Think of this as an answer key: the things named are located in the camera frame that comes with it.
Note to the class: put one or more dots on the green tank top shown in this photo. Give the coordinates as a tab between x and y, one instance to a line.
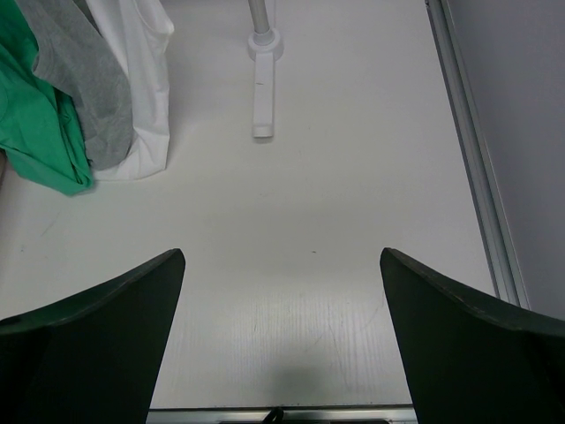
40	131

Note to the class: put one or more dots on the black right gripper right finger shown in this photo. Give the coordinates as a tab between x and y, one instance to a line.
469	357

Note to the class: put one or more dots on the aluminium frame right post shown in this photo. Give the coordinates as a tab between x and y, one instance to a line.
501	256

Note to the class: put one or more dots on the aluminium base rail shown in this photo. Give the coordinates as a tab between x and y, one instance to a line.
287	414

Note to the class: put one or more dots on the white tank top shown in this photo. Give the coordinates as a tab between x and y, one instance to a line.
138	34

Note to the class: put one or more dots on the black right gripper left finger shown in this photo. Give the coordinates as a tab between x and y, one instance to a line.
93	357

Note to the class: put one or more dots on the metal clothes rack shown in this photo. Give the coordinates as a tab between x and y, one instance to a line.
265	48

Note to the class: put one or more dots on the grey tank top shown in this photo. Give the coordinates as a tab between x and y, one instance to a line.
75	59

